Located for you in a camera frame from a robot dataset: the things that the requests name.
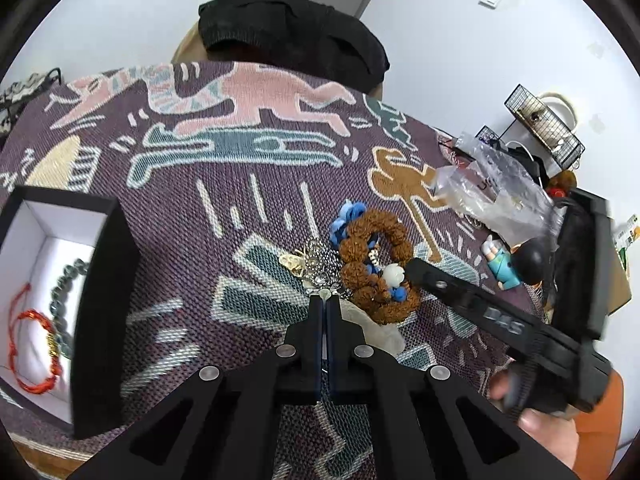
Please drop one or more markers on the open cardboard box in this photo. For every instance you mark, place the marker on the open cardboard box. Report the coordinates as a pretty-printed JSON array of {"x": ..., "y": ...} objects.
[{"x": 617, "y": 285}]

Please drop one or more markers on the person's right hand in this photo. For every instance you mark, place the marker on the person's right hand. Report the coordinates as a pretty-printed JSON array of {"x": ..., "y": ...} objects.
[{"x": 547, "y": 435}]

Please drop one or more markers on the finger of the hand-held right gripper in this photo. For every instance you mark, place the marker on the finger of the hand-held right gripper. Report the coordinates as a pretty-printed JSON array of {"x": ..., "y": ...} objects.
[{"x": 435, "y": 280}]

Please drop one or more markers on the black garment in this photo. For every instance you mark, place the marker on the black garment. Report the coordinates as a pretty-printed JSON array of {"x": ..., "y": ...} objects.
[{"x": 280, "y": 25}]

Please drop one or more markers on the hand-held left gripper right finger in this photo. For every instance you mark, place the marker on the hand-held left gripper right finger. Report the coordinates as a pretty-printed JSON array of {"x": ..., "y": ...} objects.
[{"x": 334, "y": 345}]

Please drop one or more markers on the toy figure with black hair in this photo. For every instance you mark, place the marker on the toy figure with black hair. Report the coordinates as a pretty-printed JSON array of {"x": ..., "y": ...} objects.
[{"x": 500, "y": 262}]

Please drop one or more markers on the clear plastic bag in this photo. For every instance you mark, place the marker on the clear plastic bag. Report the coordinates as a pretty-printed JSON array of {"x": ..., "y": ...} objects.
[{"x": 500, "y": 195}]

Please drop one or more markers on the black bag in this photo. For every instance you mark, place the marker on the black bag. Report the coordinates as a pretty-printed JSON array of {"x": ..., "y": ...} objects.
[{"x": 525, "y": 165}]

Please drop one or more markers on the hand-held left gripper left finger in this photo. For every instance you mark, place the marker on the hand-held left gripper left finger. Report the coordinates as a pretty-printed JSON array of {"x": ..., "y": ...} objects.
[{"x": 315, "y": 340}]

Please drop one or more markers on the orange cloth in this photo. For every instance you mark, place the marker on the orange cloth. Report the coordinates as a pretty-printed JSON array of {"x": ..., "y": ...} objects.
[{"x": 600, "y": 425}]

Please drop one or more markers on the green printed package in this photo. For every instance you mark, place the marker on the green printed package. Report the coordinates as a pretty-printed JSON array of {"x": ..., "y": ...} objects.
[{"x": 625, "y": 237}]

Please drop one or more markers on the white handbag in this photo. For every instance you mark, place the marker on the white handbag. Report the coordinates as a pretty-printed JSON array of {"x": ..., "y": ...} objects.
[{"x": 565, "y": 105}]

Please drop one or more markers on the purple printed blanket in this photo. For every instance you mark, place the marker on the purple printed blanket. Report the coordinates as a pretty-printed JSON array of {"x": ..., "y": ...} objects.
[{"x": 200, "y": 240}]

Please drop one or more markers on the small clear pouch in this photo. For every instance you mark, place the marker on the small clear pouch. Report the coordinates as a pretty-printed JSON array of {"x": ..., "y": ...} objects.
[{"x": 380, "y": 332}]

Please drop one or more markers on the black shoe rack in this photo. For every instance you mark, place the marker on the black shoe rack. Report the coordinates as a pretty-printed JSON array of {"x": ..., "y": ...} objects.
[{"x": 25, "y": 87}]

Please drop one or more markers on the tan chair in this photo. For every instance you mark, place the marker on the tan chair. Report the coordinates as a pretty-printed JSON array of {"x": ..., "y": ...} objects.
[{"x": 187, "y": 50}]

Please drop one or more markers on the brown plush toy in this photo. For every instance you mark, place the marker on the brown plush toy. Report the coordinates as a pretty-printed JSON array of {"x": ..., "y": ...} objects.
[{"x": 565, "y": 180}]

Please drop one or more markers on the black jewelry box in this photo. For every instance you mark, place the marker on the black jewelry box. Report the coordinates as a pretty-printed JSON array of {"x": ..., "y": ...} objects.
[{"x": 100, "y": 310}]

